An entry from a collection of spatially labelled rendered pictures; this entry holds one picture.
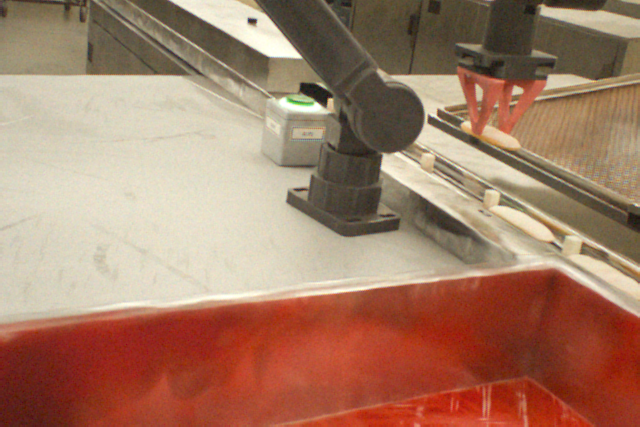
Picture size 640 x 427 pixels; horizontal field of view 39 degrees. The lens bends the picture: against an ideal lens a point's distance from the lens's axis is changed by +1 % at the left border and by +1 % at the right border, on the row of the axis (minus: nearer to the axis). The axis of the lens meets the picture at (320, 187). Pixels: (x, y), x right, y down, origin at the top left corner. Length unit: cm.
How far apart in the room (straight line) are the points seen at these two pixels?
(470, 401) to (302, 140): 57
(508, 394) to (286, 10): 45
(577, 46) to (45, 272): 334
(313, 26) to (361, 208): 21
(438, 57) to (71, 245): 399
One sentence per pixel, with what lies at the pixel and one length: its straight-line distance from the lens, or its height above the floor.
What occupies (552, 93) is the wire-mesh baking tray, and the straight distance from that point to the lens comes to 144.
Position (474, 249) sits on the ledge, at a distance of 94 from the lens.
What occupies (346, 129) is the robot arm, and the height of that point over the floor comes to 93.
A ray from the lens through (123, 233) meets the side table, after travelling 91.
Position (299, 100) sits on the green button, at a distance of 119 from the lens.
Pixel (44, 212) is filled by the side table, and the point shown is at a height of 82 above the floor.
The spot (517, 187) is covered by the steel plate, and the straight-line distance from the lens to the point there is 128.
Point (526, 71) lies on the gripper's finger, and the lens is 103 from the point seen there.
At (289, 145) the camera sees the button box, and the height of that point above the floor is 85.
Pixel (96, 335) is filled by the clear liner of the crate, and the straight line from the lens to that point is 53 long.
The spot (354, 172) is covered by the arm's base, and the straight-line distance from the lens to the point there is 99.
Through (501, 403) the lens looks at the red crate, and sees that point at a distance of 71.
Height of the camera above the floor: 117
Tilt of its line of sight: 18 degrees down
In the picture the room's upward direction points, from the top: 9 degrees clockwise
